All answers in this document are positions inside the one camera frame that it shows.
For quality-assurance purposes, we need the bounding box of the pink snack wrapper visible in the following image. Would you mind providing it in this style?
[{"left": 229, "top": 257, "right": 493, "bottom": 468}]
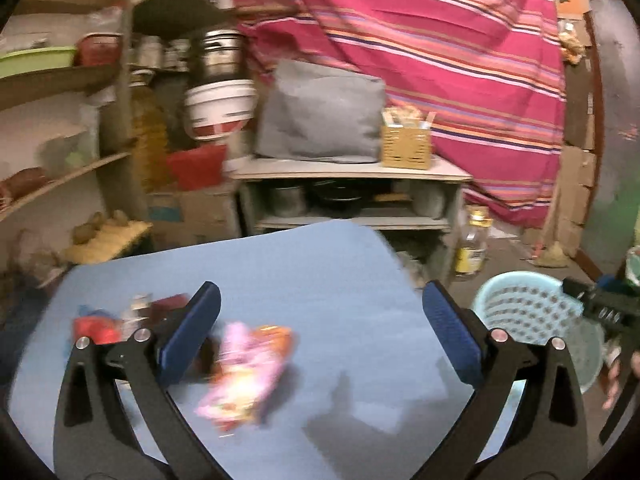
[{"left": 194, "top": 322, "right": 290, "bottom": 435}]

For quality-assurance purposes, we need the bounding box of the light blue plastic basket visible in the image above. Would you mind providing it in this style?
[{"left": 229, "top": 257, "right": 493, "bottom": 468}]
[{"left": 472, "top": 271, "right": 607, "bottom": 397}]

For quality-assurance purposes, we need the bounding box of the light blue table mat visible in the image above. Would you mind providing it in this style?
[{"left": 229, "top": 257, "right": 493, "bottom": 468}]
[{"left": 9, "top": 219, "right": 531, "bottom": 480}]

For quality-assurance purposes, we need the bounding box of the grey cushion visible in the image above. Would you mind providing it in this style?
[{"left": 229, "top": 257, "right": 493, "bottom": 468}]
[{"left": 253, "top": 58, "right": 387, "bottom": 165}]

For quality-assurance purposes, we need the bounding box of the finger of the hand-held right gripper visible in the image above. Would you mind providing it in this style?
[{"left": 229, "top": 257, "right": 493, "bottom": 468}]
[{"left": 561, "top": 276, "right": 596, "bottom": 307}]

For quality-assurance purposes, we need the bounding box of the low wooden cabinet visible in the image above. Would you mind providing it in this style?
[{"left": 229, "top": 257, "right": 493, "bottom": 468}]
[{"left": 228, "top": 155, "right": 474, "bottom": 282}]

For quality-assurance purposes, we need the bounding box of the yellow oil jug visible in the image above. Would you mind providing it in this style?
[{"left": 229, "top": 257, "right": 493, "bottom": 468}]
[{"left": 130, "top": 85, "right": 172, "bottom": 192}]

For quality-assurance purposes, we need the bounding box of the cardboard wall panel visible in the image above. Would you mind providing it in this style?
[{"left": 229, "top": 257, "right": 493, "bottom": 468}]
[{"left": 541, "top": 0, "right": 600, "bottom": 262}]

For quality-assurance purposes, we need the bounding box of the small white crumpled wrapper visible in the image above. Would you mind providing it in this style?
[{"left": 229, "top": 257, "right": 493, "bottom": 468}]
[{"left": 121, "top": 296, "right": 152, "bottom": 335}]

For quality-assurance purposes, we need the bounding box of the straw broom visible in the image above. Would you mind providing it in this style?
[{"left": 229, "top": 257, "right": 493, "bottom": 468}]
[{"left": 529, "top": 180, "right": 569, "bottom": 269}]

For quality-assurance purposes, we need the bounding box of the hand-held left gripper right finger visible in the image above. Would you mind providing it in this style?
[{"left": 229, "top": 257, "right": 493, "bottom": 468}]
[{"left": 421, "top": 280, "right": 588, "bottom": 480}]

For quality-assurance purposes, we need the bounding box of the small metal pot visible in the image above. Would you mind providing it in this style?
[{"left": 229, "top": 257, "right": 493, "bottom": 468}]
[{"left": 267, "top": 185, "right": 307, "bottom": 219}]

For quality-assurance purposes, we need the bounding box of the red snack wrapper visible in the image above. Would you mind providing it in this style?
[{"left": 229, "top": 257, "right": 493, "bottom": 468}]
[{"left": 71, "top": 309, "right": 125, "bottom": 347}]

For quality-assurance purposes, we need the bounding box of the cardboard box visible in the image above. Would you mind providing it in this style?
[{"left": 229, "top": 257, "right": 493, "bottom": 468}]
[{"left": 146, "top": 187, "right": 242, "bottom": 247}]

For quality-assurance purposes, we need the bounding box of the green plastic basin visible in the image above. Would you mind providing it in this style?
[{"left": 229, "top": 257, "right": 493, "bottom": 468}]
[{"left": 0, "top": 46, "right": 79, "bottom": 80}]

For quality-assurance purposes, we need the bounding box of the yellow woven basket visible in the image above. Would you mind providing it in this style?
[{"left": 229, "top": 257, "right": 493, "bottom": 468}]
[{"left": 380, "top": 105, "right": 437, "bottom": 171}]

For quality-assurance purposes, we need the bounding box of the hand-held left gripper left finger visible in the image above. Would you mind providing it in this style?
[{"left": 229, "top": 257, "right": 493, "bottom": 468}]
[{"left": 52, "top": 281, "right": 236, "bottom": 480}]

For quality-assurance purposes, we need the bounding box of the orange snack wrapper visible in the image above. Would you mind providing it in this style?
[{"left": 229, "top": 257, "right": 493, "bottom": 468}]
[{"left": 249, "top": 325, "right": 297, "bottom": 367}]

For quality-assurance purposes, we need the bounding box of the red plastic basin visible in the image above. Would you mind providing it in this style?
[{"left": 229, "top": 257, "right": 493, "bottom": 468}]
[{"left": 165, "top": 144, "right": 229, "bottom": 192}]

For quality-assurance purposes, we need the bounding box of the stacked steel pot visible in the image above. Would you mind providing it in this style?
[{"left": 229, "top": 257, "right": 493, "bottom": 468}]
[{"left": 192, "top": 30, "right": 247, "bottom": 84}]

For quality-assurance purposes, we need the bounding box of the pink striped cloth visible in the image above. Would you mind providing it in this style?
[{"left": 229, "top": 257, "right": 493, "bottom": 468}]
[{"left": 227, "top": 0, "right": 569, "bottom": 229}]

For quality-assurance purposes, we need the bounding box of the clear bottle with yellow label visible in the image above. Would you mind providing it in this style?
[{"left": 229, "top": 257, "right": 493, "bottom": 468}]
[{"left": 453, "top": 205, "right": 494, "bottom": 279}]

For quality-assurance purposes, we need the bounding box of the clear plastic container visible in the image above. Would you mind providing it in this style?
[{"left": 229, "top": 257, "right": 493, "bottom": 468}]
[{"left": 37, "top": 129, "right": 99, "bottom": 174}]

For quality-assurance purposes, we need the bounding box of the grey pot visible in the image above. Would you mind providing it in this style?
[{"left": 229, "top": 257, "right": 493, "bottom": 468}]
[{"left": 412, "top": 185, "right": 447, "bottom": 219}]

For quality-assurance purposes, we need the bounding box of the reddish brown bag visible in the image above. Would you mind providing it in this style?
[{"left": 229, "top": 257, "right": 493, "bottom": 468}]
[{"left": 0, "top": 167, "right": 49, "bottom": 207}]

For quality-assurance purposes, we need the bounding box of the brown wrapper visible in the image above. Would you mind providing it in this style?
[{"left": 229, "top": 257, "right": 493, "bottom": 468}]
[{"left": 196, "top": 337, "right": 224, "bottom": 377}]

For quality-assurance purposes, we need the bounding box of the dark red wrapper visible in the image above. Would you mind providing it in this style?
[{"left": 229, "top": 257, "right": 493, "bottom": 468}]
[{"left": 149, "top": 294, "right": 192, "bottom": 325}]

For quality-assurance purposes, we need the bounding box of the wooden shelf unit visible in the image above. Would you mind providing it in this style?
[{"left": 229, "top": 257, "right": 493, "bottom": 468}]
[{"left": 0, "top": 0, "right": 169, "bottom": 222}]

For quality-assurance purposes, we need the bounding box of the red plastic container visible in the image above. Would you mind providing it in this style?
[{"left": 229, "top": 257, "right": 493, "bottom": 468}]
[{"left": 75, "top": 32, "right": 124, "bottom": 67}]

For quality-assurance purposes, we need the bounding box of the white bucket with red band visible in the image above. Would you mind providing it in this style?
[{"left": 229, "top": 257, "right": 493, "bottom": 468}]
[{"left": 182, "top": 79, "right": 257, "bottom": 142}]

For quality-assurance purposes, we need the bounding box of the person's right hand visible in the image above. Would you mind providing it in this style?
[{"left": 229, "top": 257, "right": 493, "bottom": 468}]
[{"left": 601, "top": 347, "right": 640, "bottom": 411}]

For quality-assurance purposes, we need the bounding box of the black pan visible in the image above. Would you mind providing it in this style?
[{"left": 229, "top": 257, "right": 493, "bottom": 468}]
[{"left": 309, "top": 182, "right": 364, "bottom": 216}]

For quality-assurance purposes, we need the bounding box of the yellow egg tray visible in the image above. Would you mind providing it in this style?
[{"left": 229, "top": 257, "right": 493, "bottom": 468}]
[{"left": 63, "top": 220, "right": 154, "bottom": 266}]

